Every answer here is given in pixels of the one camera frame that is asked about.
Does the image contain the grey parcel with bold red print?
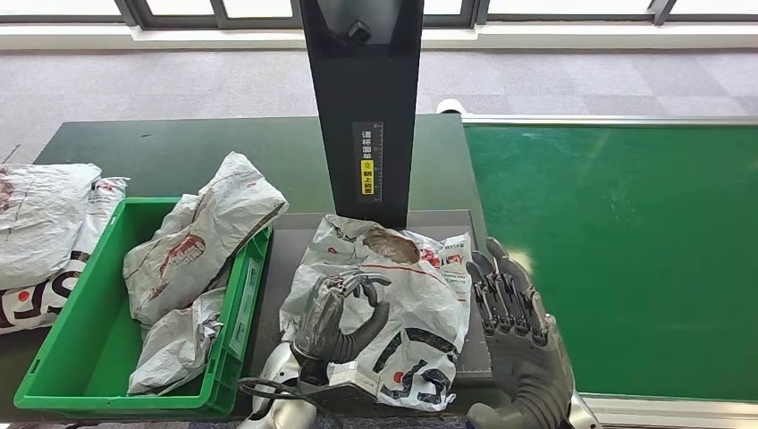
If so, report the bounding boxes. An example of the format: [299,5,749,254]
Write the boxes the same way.
[122,151,290,327]

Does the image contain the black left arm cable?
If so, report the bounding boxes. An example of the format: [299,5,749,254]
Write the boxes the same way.
[238,376,321,409]

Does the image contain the white parcel with red dots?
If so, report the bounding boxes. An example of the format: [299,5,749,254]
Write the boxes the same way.
[278,214,475,413]

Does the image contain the white window sill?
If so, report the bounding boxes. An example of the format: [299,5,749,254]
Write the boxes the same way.
[0,21,758,54]

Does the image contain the yellow black ruler label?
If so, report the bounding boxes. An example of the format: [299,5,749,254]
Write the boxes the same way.
[352,121,385,205]

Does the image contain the white parcel with black letters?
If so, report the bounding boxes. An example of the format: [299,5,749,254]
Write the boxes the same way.
[0,176,130,336]

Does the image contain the silver conveyor side rail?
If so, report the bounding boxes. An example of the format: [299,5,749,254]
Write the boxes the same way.
[583,393,758,429]
[461,114,758,127]

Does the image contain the grey parcel with faint red print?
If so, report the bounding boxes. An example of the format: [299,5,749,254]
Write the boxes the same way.
[127,194,229,396]

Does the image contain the dark window frame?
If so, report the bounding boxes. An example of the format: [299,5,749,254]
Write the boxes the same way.
[0,0,758,29]

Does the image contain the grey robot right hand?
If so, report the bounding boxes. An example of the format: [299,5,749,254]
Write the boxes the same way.
[464,236,576,429]

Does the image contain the large grey crumpled parcel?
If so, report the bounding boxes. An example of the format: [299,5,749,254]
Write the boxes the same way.
[0,164,103,291]

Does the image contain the green conveyor belt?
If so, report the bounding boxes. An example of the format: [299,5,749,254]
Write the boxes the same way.
[464,122,758,402]

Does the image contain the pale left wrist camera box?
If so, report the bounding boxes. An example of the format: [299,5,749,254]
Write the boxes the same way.
[296,361,386,416]

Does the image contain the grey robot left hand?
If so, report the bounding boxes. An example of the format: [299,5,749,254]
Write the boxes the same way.
[290,269,393,366]

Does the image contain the black inbound scanner machine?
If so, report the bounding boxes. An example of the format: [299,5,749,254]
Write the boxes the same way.
[245,0,493,380]

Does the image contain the green plastic crate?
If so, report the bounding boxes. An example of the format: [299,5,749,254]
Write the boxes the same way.
[13,197,274,414]

